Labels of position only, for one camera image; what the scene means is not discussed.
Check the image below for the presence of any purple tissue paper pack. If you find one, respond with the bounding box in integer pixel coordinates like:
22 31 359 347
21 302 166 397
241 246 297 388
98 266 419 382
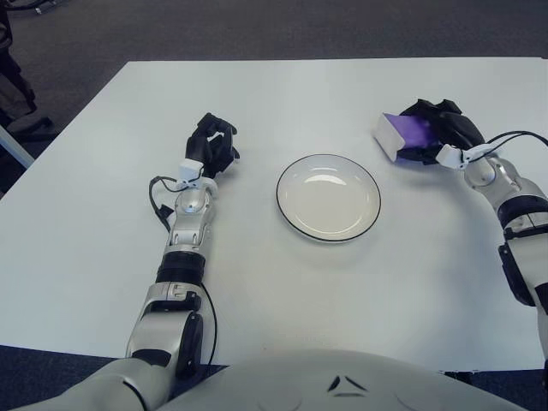
372 111 443 164

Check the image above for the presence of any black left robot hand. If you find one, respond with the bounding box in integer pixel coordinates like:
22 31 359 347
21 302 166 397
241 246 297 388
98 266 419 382
184 111 241 179

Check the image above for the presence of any silver robot torso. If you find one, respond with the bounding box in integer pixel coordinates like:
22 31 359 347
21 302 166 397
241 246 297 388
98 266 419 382
0 346 548 411

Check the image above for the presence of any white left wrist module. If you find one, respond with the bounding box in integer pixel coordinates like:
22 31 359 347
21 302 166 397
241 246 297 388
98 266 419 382
178 158 206 184

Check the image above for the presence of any black chair base with casters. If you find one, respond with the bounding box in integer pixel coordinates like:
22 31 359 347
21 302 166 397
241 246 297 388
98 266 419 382
7 0 57 16

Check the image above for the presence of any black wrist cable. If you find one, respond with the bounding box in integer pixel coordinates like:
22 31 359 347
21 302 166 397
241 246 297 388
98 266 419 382
147 175 186 224
465 131 548 156

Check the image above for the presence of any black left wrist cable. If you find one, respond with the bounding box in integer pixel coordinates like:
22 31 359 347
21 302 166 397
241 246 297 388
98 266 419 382
147 175 186 224

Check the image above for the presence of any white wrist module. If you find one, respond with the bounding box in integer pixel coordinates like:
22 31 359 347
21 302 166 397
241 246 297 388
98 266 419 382
435 143 467 170
178 158 206 184

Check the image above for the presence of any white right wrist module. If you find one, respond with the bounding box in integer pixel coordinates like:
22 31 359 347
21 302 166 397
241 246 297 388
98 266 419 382
435 143 467 170

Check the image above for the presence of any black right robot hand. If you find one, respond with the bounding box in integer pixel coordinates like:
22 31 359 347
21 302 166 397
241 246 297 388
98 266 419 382
396 98 488 167

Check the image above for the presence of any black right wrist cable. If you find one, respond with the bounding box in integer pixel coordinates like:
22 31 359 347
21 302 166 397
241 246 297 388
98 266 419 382
465 131 548 156

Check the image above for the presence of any dark chair beside table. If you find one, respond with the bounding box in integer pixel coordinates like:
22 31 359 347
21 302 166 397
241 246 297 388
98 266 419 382
0 7 55 134

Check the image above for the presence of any white table leg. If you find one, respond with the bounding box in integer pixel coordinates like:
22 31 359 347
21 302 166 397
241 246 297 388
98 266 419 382
0 125 36 169

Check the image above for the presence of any white plate with black rim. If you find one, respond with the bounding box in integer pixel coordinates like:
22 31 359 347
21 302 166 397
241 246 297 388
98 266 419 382
275 153 382 245

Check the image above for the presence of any black left upper arm cable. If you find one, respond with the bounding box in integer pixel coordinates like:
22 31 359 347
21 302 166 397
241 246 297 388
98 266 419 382
198 283 220 366

